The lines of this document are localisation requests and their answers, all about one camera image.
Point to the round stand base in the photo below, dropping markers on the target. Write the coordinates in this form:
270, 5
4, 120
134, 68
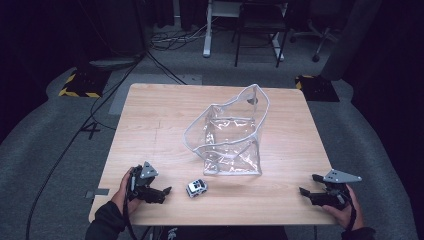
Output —
115, 62

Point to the person's right hand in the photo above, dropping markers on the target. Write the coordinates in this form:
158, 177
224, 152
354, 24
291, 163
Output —
345, 213

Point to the office chair wheeled base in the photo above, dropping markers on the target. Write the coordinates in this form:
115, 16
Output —
320, 36

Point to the grey tape piece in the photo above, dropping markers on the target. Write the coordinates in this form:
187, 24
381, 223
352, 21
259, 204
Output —
98, 192

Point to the person's dark clothed torso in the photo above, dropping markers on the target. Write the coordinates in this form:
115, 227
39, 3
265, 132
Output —
216, 233

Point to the grey curtain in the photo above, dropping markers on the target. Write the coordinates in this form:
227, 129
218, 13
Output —
353, 36

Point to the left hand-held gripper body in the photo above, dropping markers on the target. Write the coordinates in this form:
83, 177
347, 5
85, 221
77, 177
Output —
145, 181

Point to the person's left hand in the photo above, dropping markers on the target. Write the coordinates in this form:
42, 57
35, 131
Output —
122, 198

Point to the white desk frame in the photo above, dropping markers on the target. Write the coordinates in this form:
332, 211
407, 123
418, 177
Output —
208, 30

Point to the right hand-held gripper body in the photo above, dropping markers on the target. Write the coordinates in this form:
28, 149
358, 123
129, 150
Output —
333, 191

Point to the clear plastic bag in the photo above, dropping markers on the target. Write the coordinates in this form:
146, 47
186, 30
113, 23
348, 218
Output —
230, 133

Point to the black chair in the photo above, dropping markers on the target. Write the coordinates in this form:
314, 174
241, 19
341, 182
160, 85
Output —
260, 23

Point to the white toy car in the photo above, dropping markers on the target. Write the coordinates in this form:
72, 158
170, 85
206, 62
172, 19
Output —
196, 188

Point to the yellow black striped base plate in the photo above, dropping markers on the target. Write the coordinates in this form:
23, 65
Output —
318, 88
85, 83

